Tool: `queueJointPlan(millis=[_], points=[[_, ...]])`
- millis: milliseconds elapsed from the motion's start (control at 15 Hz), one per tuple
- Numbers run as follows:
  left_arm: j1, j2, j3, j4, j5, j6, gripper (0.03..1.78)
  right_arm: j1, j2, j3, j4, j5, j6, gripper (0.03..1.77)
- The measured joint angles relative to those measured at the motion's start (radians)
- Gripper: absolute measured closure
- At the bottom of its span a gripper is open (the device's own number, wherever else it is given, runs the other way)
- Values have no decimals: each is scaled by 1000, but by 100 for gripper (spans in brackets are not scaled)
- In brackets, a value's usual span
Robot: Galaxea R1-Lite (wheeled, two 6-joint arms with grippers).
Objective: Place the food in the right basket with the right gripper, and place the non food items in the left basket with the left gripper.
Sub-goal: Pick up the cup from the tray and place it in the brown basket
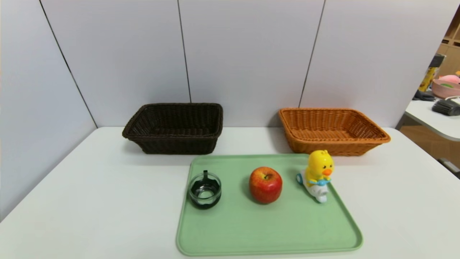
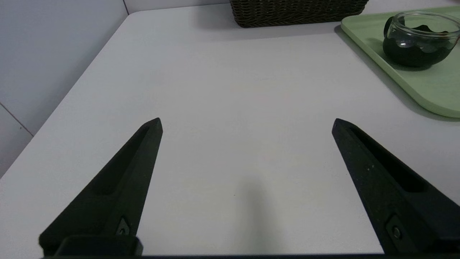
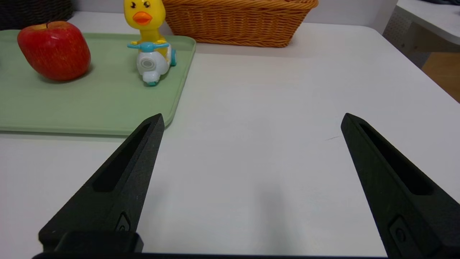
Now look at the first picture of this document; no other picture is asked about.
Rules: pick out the red apple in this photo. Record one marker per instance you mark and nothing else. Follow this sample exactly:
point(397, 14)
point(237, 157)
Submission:
point(266, 187)

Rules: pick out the small clear glass cup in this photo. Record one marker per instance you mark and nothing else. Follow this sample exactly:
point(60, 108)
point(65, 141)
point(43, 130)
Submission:
point(205, 194)

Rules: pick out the yellow duck scooter toy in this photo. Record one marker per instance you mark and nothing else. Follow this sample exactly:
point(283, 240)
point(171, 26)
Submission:
point(318, 165)

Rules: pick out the dark brown wicker basket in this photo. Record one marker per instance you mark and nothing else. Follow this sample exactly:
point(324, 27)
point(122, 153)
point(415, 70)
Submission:
point(172, 144)

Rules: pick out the orange wicker basket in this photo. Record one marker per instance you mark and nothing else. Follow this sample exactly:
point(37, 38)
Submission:
point(334, 145)

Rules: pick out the light green plastic tray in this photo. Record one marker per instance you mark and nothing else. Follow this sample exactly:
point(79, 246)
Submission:
point(266, 226)

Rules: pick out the black flat item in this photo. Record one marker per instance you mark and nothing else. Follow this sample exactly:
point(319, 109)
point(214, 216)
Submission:
point(424, 96)

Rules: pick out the white side table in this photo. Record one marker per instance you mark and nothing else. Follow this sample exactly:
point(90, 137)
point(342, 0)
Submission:
point(431, 122)

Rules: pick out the yellow black bottle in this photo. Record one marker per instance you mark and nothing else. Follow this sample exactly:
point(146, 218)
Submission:
point(427, 79)

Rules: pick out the black brush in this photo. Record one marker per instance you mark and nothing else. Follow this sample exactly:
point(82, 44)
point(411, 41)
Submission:
point(445, 107)

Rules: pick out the pink bowl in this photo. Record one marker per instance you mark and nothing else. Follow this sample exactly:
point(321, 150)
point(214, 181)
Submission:
point(444, 90)

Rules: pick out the dark grey floor object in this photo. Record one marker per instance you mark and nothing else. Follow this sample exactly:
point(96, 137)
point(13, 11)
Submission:
point(451, 167)

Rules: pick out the pink plush toy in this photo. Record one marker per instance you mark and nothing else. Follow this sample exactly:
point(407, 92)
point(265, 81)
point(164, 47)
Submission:
point(451, 78)

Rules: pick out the wooden shelf unit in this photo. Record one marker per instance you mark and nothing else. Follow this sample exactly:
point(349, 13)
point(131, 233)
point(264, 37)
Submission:
point(451, 57)

